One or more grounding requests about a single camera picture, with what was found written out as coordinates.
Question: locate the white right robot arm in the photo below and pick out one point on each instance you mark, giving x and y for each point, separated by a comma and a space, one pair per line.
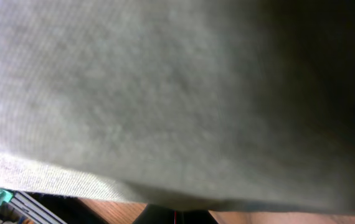
154, 214

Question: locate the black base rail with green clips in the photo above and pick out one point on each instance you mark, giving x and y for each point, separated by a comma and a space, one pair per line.
28, 207

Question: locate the olive green shorts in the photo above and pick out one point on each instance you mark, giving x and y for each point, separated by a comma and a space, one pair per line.
228, 105

